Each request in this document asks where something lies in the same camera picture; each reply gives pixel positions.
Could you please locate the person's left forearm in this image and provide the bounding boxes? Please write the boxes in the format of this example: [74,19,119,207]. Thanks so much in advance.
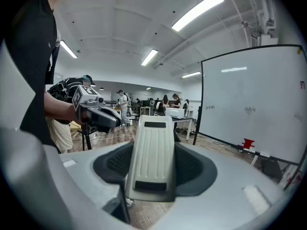
[44,91,82,125]

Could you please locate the long ceiling light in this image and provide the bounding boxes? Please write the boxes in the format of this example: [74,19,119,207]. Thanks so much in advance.
[59,40,78,59]
[141,49,159,67]
[171,0,225,32]
[181,71,202,79]

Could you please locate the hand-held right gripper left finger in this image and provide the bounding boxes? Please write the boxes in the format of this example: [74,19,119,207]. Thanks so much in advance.
[0,127,144,230]

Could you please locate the dark table with white legs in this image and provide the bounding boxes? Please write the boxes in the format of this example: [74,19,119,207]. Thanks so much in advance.
[167,115,194,141]

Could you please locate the person's black t-shirt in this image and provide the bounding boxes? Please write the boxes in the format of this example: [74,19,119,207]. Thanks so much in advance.
[3,0,60,153]

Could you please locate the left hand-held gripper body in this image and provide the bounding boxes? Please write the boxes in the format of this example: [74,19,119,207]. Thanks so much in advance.
[71,85,106,136]

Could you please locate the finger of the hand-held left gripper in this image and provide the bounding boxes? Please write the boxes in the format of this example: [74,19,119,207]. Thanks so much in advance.
[99,106,122,121]
[86,107,122,134]

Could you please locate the white microwave oven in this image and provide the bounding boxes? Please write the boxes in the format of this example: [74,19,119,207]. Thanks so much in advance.
[165,107,186,119]

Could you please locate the white whiteboard with black frame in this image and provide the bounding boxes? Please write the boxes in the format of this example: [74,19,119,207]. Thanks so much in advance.
[193,44,307,191]

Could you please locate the long white floor cord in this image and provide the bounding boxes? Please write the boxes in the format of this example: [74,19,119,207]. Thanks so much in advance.
[94,133,136,142]

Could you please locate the black metal stand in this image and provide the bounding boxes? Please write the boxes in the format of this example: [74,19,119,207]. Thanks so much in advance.
[81,123,93,151]

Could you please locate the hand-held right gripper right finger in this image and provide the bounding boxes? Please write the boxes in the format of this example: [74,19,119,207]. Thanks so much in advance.
[148,142,292,230]

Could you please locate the white ceiling pipes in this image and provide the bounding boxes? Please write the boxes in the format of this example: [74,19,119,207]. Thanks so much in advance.
[247,0,279,47]

